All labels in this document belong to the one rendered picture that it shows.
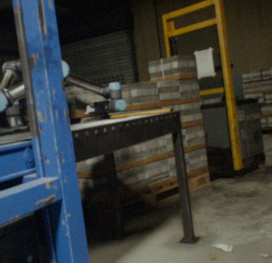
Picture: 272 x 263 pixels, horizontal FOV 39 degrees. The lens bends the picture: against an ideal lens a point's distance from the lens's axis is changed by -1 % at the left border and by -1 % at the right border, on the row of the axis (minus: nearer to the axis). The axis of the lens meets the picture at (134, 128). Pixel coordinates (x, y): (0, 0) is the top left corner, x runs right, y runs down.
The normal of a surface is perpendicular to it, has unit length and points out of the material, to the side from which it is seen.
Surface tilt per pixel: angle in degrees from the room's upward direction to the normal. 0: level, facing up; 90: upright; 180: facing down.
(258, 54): 90
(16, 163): 90
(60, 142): 90
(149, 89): 90
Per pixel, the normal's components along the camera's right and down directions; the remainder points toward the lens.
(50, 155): -0.46, 0.11
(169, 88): 0.69, -0.05
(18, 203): 0.88, -0.09
